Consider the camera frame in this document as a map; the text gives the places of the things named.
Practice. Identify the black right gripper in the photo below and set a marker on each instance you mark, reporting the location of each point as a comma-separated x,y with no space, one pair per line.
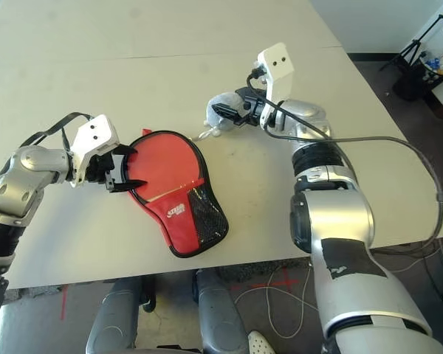
253,107

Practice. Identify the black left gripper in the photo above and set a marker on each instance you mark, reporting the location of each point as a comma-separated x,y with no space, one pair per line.
103,167

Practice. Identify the red black paddle case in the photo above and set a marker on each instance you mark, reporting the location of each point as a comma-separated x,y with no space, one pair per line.
173,225

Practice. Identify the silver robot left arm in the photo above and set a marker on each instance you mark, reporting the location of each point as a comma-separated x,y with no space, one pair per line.
26,173

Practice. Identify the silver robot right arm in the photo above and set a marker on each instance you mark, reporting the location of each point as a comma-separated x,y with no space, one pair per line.
336,228

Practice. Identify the red floor tape line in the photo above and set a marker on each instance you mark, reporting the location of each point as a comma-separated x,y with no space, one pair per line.
64,302

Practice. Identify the grey robot left leg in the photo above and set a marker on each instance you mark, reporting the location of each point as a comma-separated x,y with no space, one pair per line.
114,317

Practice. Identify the grey robot leg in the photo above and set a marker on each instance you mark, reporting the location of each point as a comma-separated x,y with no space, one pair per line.
221,317
114,317

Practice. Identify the grey speckled carpet piece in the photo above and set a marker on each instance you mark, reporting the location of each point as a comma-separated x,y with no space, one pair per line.
33,292

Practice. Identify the dark speckled floor rug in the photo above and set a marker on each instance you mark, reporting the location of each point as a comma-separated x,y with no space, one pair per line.
258,271

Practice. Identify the grey robot right leg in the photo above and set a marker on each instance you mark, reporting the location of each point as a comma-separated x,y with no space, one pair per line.
221,317

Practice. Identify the red floor tape cross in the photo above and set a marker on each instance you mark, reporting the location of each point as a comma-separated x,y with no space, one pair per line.
286,283

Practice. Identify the black bin with bottles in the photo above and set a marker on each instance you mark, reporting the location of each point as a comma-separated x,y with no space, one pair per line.
409,86

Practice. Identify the black tripod stand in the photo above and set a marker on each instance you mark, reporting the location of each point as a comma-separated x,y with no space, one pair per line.
411,51

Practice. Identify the white perforated clog shoe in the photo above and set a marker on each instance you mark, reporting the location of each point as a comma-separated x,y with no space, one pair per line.
260,343

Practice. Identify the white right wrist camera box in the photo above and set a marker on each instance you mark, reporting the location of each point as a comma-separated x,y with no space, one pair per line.
278,73

